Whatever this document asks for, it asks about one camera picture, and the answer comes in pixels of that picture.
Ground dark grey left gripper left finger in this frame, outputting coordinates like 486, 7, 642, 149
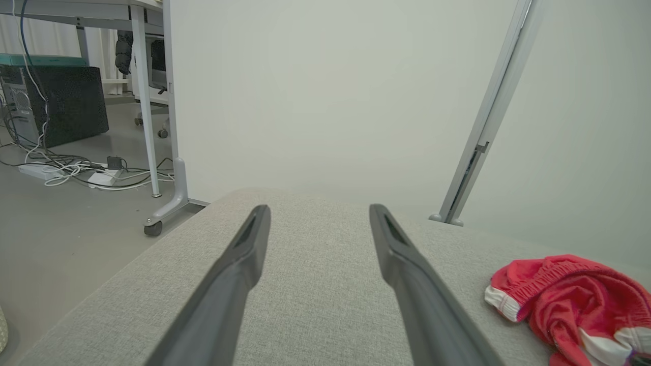
145, 204, 272, 366

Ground white desk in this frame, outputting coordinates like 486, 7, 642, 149
0, 0, 163, 199

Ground grey partition leg with caster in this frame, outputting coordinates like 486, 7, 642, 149
143, 0, 210, 237

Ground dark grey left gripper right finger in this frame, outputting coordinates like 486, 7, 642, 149
369, 203, 504, 366

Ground teal flat box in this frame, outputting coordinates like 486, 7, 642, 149
0, 53, 88, 68

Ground office chair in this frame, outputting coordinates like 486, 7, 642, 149
133, 36, 171, 139

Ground white power strip with cables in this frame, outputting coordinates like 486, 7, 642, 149
43, 160, 176, 191

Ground grey partition post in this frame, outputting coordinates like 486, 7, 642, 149
437, 0, 547, 224

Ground black computer tower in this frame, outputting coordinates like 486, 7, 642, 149
0, 65, 110, 149

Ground black jacket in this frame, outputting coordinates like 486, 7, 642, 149
115, 30, 134, 76

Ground red shorts with white stripes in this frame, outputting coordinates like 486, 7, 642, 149
484, 254, 651, 366

